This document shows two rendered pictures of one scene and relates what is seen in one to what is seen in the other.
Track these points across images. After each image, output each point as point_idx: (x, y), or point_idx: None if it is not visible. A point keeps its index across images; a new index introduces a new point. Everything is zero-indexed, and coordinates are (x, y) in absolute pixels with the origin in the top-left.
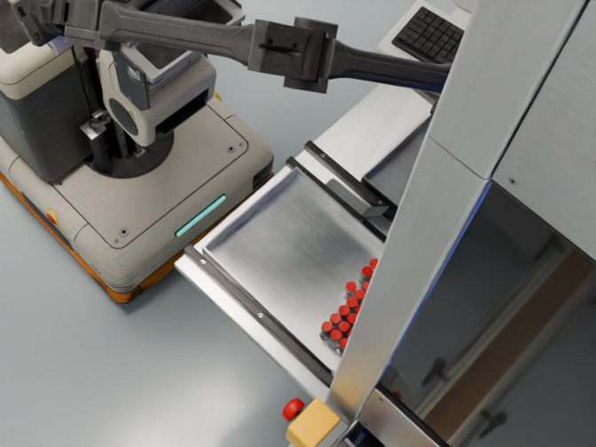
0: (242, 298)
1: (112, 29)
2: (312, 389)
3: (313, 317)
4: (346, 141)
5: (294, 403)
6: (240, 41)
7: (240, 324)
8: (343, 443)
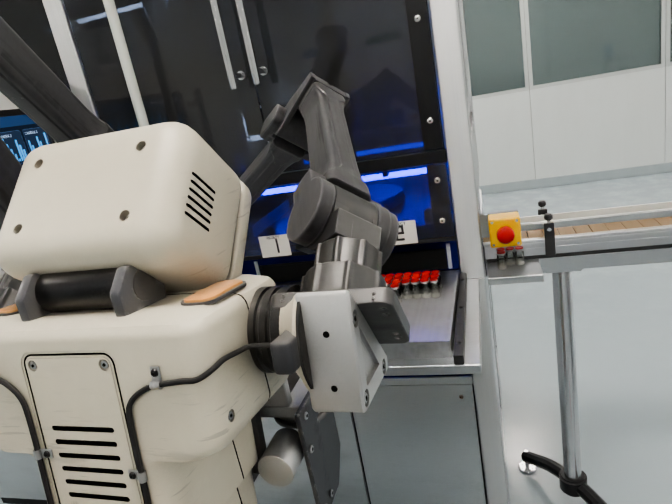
0: (460, 317)
1: (358, 178)
2: (476, 285)
3: (430, 303)
4: None
5: (502, 228)
6: (330, 93)
7: (478, 319)
8: (489, 268)
